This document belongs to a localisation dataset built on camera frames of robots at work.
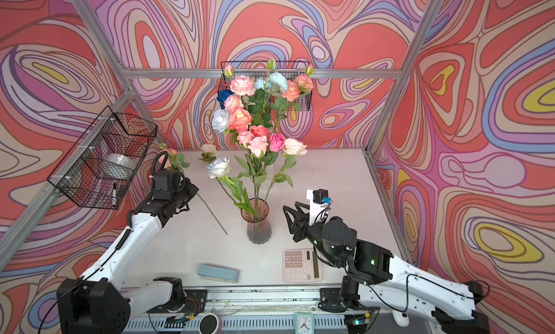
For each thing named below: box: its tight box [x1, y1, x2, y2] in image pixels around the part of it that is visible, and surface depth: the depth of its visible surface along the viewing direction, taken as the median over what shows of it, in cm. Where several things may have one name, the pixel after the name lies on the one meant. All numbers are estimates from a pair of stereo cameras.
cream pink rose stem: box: [263, 138, 308, 203], surface depth 64 cm
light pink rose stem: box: [234, 130, 257, 192], surface depth 68 cm
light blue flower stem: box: [249, 58, 289, 131], surface depth 70 cm
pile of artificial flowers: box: [198, 143, 218, 165], surface depth 119 cm
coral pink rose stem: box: [228, 107, 253, 133], surface depth 67 cm
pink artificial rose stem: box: [249, 125, 270, 138], surface depth 70 cm
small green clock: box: [294, 311, 315, 334], surface depth 69 cm
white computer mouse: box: [391, 308, 410, 328], surface depth 70 cm
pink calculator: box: [282, 247, 323, 284], surface depth 80 cm
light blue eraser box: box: [196, 263, 241, 284], surface depth 79 cm
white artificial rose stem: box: [211, 108, 230, 133], surface depth 70 cm
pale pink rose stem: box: [244, 135, 279, 205], surface depth 64 cm
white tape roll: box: [99, 153, 138, 180], surface depth 73 cm
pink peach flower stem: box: [273, 63, 314, 122], surface depth 75 cm
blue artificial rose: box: [216, 88, 235, 110], surface depth 74 cm
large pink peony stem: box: [229, 75, 256, 97], surface depth 64 cm
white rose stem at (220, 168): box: [207, 157, 256, 216], surface depth 65 cm
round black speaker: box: [198, 313, 223, 334], surface depth 67 cm
